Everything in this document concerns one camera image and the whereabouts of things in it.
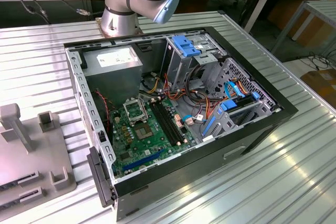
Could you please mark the CPU socket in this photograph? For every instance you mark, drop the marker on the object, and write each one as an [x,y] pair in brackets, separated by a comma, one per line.
[144,132]

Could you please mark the black RAM slot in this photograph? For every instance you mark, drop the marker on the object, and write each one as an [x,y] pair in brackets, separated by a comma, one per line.
[166,123]
[169,123]
[173,122]
[162,123]

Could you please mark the pale board connector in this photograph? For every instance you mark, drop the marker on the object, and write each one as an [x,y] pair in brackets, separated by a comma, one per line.
[179,122]

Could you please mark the grey metal drive cage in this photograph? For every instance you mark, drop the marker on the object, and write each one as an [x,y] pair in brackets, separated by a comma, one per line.
[178,69]

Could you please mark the blue drive bay latch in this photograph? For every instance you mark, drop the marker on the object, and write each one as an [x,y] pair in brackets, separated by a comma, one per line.
[183,44]

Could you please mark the grey power supply unit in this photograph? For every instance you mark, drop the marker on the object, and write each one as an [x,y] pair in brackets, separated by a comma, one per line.
[113,85]

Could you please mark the white barcode sticker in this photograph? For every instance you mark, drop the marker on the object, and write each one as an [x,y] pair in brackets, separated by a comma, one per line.
[147,152]

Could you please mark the green motherboard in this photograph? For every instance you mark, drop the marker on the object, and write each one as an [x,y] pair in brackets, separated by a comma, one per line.
[136,153]

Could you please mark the blue expansion slot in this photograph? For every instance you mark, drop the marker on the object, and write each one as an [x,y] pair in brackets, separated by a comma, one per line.
[144,159]

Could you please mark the hard disk in blue carrier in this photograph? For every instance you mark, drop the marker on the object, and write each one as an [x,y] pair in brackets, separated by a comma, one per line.
[242,102]

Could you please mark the black PC case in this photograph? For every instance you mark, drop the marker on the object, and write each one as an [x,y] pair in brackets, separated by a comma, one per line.
[170,190]

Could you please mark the perforated metal disk bay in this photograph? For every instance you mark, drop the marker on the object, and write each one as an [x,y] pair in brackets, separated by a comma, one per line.
[262,90]

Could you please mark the black card retention latch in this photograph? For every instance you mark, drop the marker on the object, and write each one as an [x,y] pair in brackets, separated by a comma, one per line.
[98,176]

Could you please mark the grey parts rack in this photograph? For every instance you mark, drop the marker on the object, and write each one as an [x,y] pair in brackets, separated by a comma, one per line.
[39,150]

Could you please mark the brown cardboard box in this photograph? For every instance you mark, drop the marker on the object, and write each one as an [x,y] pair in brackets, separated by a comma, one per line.
[323,82]
[315,35]

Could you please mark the blue plastic bay rail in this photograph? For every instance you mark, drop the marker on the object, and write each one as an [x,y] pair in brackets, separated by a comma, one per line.
[210,125]

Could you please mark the white metal frame table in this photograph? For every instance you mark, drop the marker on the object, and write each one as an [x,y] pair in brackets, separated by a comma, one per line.
[323,11]

